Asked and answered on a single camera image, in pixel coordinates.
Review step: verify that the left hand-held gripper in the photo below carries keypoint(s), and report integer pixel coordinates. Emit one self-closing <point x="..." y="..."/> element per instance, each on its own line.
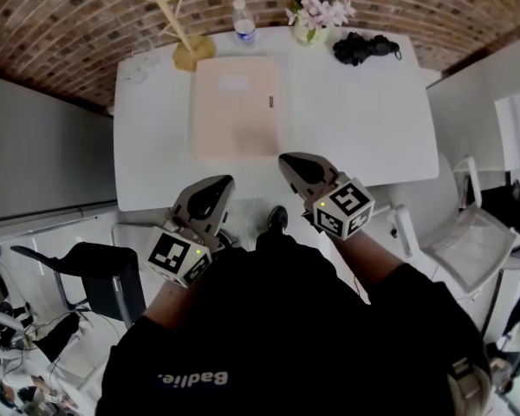
<point x="180" y="251"/>

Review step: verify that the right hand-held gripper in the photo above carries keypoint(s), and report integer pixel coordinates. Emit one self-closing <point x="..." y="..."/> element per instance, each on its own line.
<point x="344" y="208"/>

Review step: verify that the beige folder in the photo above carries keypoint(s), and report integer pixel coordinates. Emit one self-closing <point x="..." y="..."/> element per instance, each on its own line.
<point x="234" y="111"/>

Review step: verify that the person's left forearm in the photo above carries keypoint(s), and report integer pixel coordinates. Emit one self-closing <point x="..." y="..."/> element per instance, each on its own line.
<point x="173" y="301"/>

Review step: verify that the person's right forearm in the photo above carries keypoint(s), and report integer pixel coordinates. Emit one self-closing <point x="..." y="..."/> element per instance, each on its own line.
<point x="364" y="258"/>

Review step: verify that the person's black shoe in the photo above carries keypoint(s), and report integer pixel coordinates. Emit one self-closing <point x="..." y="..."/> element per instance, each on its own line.
<point x="278" y="217"/>

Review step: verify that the black chair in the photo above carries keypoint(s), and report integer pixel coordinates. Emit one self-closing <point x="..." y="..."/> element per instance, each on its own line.
<point x="106" y="275"/>

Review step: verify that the white mesh chair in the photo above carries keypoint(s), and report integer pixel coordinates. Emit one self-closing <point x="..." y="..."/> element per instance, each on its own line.
<point x="468" y="241"/>

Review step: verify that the person's black clothing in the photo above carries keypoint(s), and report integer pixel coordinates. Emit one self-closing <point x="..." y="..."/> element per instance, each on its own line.
<point x="286" y="327"/>

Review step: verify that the white cabinet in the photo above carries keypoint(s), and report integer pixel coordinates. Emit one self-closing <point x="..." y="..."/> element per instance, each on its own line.
<point x="468" y="115"/>

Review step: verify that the black folded umbrella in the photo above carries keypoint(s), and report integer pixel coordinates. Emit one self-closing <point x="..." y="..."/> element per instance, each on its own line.
<point x="359" y="48"/>

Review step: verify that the clear glass cup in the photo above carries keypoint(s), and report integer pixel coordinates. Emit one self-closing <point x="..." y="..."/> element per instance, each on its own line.
<point x="141" y="69"/>

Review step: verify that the vase of pale flowers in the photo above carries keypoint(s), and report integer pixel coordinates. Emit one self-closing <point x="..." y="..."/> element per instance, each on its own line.
<point x="316" y="17"/>

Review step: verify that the wooden mug tree stand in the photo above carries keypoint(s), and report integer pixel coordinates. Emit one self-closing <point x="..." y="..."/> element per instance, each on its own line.
<point x="193" y="52"/>

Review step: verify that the clear plastic water bottle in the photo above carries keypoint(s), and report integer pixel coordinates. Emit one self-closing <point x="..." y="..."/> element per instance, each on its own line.
<point x="245" y="26"/>

